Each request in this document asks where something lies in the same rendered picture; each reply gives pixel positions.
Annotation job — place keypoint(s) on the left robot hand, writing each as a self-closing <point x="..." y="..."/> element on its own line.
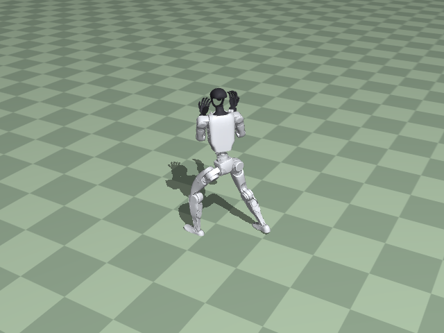
<point x="203" y="108"/>

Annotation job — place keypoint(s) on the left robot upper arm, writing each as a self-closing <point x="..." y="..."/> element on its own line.
<point x="201" y="123"/>

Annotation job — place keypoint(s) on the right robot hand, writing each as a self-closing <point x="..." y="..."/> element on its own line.
<point x="234" y="100"/>

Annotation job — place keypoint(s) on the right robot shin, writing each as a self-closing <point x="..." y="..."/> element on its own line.
<point x="254" y="208"/>

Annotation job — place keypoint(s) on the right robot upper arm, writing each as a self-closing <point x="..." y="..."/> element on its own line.
<point x="239" y="122"/>

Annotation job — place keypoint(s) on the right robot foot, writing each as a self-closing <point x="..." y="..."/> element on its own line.
<point x="264" y="228"/>

